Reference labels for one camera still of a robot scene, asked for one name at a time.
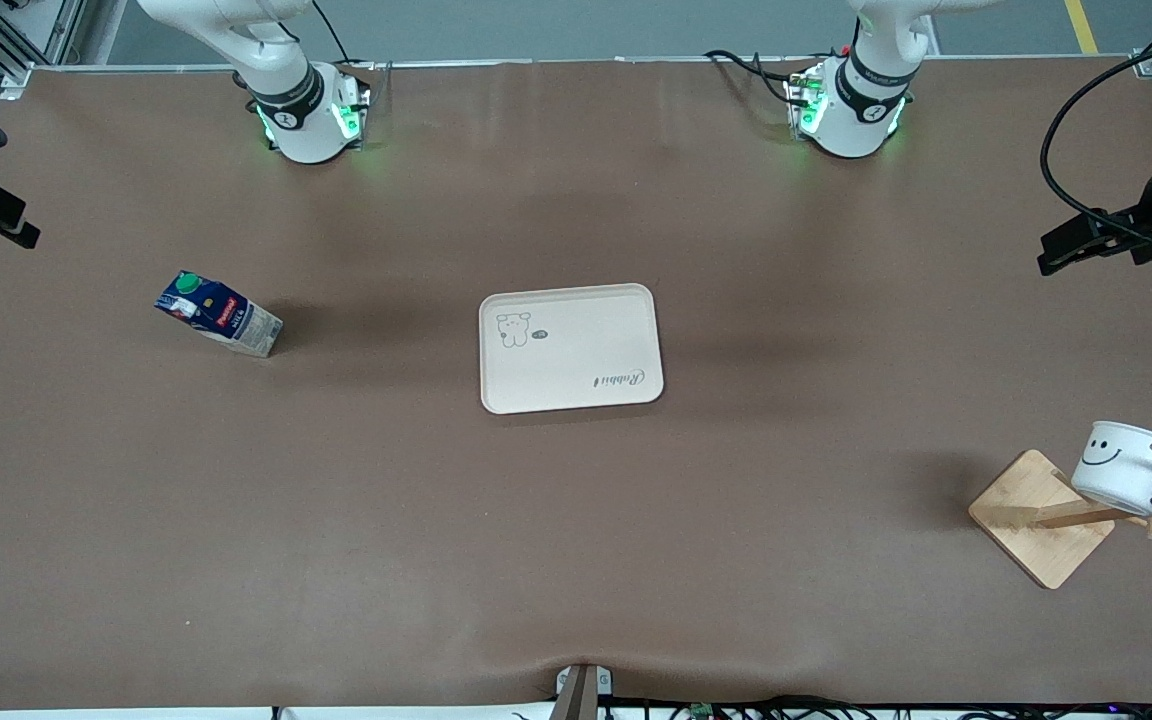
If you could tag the blue milk carton green cap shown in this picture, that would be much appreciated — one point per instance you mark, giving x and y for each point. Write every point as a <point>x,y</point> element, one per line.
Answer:
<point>226,318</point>

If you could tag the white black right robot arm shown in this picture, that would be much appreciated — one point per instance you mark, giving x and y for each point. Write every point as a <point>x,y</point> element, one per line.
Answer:
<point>311,135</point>

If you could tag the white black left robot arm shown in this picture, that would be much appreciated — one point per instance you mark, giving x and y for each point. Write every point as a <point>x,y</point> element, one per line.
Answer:
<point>851,130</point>

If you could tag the wooden cup rack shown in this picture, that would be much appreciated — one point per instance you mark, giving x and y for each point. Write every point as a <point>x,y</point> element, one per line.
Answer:
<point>1036,520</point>

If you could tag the cream rectangular plastic tray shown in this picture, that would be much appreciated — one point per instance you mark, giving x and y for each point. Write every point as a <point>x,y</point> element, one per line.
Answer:
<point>576,350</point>

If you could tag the small green circuit board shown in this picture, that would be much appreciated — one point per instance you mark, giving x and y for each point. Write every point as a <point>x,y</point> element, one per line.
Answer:
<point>702,711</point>

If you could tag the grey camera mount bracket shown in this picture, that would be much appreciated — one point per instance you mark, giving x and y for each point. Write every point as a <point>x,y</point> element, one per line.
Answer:
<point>581,690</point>

